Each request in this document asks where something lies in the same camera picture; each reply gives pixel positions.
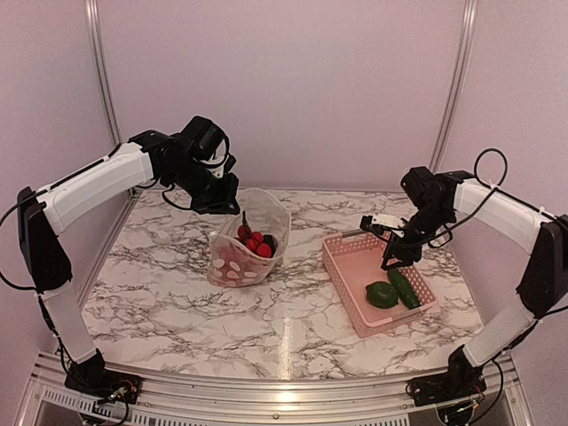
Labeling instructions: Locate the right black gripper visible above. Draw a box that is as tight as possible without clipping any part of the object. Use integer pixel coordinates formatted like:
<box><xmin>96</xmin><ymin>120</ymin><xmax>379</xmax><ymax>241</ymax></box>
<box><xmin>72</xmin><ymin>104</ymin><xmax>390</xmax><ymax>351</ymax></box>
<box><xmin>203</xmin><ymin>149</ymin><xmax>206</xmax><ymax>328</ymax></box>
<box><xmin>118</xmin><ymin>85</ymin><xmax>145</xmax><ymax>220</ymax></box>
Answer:
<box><xmin>382</xmin><ymin>202</ymin><xmax>453</xmax><ymax>270</ymax></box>

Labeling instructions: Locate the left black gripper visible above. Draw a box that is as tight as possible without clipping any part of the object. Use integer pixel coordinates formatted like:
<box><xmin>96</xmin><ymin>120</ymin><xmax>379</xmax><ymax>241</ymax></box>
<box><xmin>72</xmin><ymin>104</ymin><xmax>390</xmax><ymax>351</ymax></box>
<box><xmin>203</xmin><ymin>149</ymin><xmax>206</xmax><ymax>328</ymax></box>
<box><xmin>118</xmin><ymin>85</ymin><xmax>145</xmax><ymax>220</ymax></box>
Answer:
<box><xmin>165</xmin><ymin>158</ymin><xmax>239</xmax><ymax>214</ymax></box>

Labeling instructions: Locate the pink plastic basket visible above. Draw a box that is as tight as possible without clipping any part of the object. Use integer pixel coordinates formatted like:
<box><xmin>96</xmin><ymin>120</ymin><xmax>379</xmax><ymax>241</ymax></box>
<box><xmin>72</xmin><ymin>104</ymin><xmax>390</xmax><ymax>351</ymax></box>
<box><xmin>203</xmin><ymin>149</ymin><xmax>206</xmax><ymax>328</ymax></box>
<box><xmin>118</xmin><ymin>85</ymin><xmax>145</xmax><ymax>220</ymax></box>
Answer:
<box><xmin>322</xmin><ymin>231</ymin><xmax>437</xmax><ymax>338</ymax></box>

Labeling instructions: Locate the bunch of red strawberries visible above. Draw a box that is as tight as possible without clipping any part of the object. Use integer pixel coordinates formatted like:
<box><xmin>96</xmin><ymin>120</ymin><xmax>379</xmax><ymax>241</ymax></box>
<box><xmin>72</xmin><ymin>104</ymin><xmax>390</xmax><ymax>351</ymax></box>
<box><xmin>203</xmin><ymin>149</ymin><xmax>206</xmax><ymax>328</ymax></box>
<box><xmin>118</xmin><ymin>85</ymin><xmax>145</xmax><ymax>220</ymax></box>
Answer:
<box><xmin>237</xmin><ymin>211</ymin><xmax>272</xmax><ymax>258</ymax></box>

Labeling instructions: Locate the clear zip top bag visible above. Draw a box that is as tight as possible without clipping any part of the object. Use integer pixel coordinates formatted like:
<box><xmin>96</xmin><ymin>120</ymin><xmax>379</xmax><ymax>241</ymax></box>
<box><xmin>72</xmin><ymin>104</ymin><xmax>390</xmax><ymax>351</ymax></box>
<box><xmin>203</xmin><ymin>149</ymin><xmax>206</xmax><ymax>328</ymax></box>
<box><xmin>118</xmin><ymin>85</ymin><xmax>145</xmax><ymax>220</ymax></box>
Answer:
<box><xmin>207</xmin><ymin>188</ymin><xmax>291</xmax><ymax>288</ymax></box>

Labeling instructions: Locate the purple eggplant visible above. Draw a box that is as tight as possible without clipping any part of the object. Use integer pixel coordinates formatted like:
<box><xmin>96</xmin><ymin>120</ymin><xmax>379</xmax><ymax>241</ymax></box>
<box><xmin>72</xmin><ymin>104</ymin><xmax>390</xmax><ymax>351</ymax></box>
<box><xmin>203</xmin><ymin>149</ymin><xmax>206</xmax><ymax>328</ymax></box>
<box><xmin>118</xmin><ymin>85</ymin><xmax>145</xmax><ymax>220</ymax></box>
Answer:
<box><xmin>263</xmin><ymin>234</ymin><xmax>278</xmax><ymax>257</ymax></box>

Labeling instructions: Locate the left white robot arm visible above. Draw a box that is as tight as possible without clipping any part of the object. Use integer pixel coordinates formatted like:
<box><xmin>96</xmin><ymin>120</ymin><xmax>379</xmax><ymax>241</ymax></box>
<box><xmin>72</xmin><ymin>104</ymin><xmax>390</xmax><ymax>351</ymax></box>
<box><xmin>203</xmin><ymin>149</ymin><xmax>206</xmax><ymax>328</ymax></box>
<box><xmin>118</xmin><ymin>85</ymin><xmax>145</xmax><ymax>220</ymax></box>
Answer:
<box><xmin>17</xmin><ymin>116</ymin><xmax>240</xmax><ymax>395</ymax></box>

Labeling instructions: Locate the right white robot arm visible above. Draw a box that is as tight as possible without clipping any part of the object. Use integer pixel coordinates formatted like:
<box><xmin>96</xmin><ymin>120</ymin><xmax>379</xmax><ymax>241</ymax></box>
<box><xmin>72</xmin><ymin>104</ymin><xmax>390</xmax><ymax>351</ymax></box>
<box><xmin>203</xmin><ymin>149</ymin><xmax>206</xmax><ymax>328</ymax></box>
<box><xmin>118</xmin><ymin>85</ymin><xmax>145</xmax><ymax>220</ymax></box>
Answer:
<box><xmin>369</xmin><ymin>167</ymin><xmax>567</xmax><ymax>398</ymax></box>

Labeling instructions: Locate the dark green cucumber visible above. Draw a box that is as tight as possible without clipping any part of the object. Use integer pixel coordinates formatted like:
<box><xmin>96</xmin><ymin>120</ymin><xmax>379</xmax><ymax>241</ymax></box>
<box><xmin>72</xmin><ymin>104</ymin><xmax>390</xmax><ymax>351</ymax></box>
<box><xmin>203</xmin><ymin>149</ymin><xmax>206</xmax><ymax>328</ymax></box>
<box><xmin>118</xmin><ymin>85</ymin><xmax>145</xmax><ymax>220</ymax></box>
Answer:
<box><xmin>387</xmin><ymin>269</ymin><xmax>422</xmax><ymax>310</ymax></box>

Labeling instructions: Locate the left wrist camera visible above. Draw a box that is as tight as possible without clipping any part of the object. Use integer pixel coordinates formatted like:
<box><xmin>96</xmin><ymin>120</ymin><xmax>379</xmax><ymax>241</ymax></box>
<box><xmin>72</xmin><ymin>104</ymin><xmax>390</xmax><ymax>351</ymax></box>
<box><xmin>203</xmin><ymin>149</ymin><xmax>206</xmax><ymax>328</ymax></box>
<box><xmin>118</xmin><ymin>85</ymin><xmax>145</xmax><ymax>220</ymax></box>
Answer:
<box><xmin>210</xmin><ymin>154</ymin><xmax>237</xmax><ymax>178</ymax></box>

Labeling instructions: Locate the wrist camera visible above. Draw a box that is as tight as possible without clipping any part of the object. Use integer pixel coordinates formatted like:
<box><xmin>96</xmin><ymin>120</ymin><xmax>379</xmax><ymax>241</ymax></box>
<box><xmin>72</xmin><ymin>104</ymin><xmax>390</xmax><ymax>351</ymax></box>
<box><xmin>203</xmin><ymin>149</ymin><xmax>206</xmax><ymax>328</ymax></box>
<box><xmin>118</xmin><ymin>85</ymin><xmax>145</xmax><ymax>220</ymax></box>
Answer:
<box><xmin>210</xmin><ymin>154</ymin><xmax>237</xmax><ymax>178</ymax></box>
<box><xmin>359</xmin><ymin>213</ymin><xmax>405</xmax><ymax>237</ymax></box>

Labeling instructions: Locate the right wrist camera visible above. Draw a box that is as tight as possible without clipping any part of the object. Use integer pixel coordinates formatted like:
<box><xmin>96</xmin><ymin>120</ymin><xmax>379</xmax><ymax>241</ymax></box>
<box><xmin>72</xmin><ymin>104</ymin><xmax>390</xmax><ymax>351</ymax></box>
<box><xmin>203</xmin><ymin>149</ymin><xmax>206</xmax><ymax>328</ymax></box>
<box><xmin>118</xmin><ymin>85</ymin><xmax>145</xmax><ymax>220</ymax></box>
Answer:
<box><xmin>359</xmin><ymin>213</ymin><xmax>405</xmax><ymax>237</ymax></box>

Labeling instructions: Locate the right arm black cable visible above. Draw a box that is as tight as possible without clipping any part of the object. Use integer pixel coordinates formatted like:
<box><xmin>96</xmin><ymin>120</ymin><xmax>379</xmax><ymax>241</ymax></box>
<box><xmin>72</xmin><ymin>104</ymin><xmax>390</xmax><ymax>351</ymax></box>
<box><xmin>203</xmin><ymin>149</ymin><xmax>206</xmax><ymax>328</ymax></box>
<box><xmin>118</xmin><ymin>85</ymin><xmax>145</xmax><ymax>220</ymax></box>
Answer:
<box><xmin>425</xmin><ymin>148</ymin><xmax>568</xmax><ymax>320</ymax></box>

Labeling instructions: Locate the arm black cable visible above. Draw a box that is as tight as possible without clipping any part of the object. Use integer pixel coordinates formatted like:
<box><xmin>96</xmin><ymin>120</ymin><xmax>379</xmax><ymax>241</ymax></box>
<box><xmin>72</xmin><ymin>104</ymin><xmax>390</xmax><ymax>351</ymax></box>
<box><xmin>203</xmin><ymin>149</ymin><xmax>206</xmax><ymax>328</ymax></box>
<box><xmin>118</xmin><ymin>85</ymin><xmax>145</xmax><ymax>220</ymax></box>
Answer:
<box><xmin>0</xmin><ymin>194</ymin><xmax>45</xmax><ymax>292</ymax></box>
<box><xmin>425</xmin><ymin>148</ymin><xmax>568</xmax><ymax>320</ymax></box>

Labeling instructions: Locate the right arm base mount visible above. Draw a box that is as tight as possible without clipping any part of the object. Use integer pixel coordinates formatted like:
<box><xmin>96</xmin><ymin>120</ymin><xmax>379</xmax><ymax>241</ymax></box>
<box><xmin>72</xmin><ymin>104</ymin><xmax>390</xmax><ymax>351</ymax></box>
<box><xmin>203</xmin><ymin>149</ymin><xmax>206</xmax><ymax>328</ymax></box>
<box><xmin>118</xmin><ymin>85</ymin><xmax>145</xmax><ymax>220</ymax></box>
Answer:
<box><xmin>406</xmin><ymin>345</ymin><xmax>486</xmax><ymax>406</ymax></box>

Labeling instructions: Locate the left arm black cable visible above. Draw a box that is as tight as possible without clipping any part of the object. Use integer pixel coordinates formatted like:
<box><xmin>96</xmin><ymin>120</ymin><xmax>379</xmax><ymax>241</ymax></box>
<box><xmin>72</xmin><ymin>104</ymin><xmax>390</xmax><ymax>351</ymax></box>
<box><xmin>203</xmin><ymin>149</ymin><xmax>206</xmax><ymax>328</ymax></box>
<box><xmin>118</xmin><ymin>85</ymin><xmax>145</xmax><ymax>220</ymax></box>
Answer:
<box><xmin>0</xmin><ymin>194</ymin><xmax>45</xmax><ymax>292</ymax></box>

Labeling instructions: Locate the left aluminium frame post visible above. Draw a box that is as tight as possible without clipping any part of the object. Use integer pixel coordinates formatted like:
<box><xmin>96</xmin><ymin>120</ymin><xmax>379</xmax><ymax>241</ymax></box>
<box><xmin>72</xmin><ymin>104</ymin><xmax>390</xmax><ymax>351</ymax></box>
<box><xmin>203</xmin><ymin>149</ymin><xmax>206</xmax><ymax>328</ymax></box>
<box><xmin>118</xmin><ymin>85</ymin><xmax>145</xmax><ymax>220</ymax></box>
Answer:
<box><xmin>84</xmin><ymin>0</ymin><xmax>122</xmax><ymax>146</ymax></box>

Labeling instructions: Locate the aluminium frame post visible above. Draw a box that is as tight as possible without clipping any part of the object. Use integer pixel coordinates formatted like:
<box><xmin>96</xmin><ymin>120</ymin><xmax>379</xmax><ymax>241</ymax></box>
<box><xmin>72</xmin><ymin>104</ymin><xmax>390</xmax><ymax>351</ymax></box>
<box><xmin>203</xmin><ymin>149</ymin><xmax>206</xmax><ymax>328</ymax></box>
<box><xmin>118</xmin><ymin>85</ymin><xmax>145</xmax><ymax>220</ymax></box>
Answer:
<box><xmin>84</xmin><ymin>0</ymin><xmax>122</xmax><ymax>146</ymax></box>
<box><xmin>430</xmin><ymin>0</ymin><xmax>479</xmax><ymax>172</ymax></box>

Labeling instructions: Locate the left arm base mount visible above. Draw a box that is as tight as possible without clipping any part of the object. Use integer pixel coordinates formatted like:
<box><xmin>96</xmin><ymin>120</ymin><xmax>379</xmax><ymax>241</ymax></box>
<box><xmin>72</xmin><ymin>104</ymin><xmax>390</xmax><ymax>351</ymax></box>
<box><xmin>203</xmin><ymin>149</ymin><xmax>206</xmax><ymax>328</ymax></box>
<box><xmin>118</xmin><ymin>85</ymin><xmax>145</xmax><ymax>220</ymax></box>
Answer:
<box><xmin>65</xmin><ymin>351</ymin><xmax>142</xmax><ymax>404</ymax></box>

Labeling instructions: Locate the front aluminium rail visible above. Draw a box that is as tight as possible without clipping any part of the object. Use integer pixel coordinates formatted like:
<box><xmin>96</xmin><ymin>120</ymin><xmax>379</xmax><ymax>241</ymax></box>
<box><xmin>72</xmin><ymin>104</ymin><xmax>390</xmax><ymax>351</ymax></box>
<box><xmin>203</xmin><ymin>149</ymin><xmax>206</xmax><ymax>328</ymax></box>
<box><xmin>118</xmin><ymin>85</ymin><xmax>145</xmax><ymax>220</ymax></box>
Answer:
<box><xmin>26</xmin><ymin>350</ymin><xmax>533</xmax><ymax>426</ymax></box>

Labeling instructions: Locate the right aluminium frame post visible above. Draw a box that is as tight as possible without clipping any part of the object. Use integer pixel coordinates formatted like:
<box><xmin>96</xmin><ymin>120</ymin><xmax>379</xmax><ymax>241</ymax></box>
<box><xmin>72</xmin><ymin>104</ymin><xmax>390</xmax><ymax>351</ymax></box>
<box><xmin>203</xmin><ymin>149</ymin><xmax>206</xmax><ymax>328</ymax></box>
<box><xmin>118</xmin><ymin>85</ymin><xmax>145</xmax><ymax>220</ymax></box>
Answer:
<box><xmin>430</xmin><ymin>0</ymin><xmax>479</xmax><ymax>172</ymax></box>

